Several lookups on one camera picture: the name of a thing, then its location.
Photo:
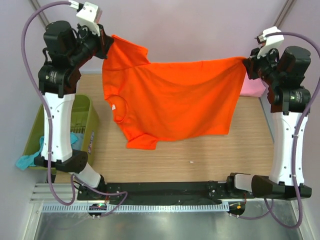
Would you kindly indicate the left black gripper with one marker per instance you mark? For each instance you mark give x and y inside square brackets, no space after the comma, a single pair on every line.
[104,41]

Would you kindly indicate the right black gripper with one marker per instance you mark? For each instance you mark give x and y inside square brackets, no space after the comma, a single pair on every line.
[252,62]

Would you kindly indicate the orange t shirt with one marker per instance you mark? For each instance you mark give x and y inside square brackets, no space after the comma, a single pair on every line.
[156,102]

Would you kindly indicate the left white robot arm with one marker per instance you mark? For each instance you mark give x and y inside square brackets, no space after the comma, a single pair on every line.
[67,50]

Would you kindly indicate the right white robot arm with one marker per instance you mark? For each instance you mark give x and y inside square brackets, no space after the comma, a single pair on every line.
[288,100]

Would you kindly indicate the pink folded t shirt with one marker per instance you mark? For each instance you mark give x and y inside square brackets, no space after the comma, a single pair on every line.
[252,88]

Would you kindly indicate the green plastic laundry basket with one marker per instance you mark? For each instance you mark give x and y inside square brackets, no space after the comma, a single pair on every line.
[84,124]

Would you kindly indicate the teal t shirt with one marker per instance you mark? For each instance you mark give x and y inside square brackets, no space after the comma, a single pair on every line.
[25,161]

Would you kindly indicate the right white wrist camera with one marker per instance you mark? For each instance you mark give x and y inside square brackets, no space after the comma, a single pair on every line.
[269,42]

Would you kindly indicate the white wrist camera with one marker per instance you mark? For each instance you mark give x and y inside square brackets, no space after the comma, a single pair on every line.
[88,14]
[269,42]

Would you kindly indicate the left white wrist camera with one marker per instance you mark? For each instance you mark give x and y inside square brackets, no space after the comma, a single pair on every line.
[88,14]

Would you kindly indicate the right aluminium corner post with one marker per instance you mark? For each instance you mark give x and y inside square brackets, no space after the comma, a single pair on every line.
[284,12]

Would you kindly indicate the aluminium corner post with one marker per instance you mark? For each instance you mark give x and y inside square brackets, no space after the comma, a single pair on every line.
[284,12]
[41,16]

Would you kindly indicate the left aluminium corner post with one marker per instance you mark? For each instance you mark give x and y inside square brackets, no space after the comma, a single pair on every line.
[41,16]

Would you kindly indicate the aluminium rail frame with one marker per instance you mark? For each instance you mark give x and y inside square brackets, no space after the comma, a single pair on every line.
[268,190]

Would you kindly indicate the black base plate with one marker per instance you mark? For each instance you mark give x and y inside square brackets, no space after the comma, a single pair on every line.
[176,193]

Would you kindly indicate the white slotted cable duct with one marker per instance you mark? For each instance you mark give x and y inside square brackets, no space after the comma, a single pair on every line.
[86,207]

